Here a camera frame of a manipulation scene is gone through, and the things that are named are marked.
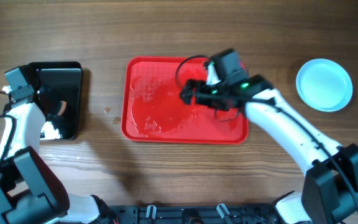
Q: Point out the black water basin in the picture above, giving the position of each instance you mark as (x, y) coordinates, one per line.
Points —
(67, 84)

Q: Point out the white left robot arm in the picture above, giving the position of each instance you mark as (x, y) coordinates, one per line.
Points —
(29, 191)

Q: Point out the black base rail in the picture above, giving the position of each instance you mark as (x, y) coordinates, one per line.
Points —
(257, 213)

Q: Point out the orange sponge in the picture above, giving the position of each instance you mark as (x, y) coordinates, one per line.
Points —
(63, 106)

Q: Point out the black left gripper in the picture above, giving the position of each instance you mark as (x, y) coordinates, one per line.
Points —
(49, 104)

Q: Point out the red plastic tray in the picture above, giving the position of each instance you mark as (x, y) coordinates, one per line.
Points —
(152, 110)

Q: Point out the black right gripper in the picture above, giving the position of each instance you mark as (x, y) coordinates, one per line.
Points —
(196, 93)

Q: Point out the light blue plate back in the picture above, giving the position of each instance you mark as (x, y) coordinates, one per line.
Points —
(326, 99)

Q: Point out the light blue plate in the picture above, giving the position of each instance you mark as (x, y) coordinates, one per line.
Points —
(320, 72)
(326, 99)

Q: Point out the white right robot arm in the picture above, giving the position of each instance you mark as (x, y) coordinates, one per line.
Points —
(330, 190)

